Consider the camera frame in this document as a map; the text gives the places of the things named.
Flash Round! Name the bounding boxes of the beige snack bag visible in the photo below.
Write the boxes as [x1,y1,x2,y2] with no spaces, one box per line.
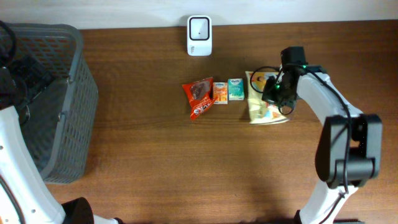
[245,71,289,124]

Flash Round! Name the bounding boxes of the teal tissue pack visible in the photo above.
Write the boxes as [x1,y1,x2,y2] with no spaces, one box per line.
[228,78,244,101]

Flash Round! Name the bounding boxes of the orange tissue pack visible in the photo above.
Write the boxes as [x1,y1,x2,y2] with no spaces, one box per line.
[213,82,228,105]

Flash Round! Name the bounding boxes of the red snack bag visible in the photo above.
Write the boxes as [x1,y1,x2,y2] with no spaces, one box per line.
[182,77,215,121]

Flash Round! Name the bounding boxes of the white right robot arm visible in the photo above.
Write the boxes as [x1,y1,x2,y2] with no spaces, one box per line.
[262,47,382,224]

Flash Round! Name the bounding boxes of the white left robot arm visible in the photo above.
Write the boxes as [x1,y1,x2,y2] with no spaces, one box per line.
[1,22,108,223]

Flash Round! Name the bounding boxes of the grey plastic mesh basket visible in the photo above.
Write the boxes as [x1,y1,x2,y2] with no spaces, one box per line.
[1,22,98,184]

